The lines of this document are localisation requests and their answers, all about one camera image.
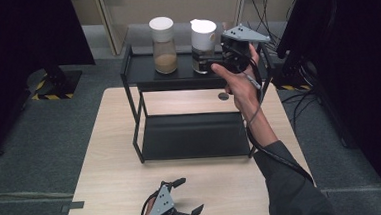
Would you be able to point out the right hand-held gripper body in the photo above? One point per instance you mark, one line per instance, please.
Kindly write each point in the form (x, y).
(238, 56)

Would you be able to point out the spice jar with orange button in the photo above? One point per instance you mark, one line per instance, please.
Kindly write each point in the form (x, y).
(164, 49)

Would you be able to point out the black curtain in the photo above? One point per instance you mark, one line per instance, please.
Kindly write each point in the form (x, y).
(14, 48)
(359, 60)

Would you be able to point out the beige partition panel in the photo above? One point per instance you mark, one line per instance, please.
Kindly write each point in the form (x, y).
(179, 4)

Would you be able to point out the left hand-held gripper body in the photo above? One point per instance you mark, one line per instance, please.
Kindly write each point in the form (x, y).
(161, 204)

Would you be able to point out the spice jar with yellow button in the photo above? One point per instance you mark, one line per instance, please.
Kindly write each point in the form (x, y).
(203, 36)

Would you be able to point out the hazard striped stand base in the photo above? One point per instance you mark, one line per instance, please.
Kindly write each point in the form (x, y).
(55, 89)
(294, 87)

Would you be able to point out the black metal shelf rack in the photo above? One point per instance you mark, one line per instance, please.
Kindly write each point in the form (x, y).
(193, 137)

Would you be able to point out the person's right hand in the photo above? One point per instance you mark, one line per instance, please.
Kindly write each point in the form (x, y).
(242, 87)

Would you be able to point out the dark floor tape piece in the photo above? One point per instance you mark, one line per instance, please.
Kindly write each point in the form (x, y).
(73, 206)

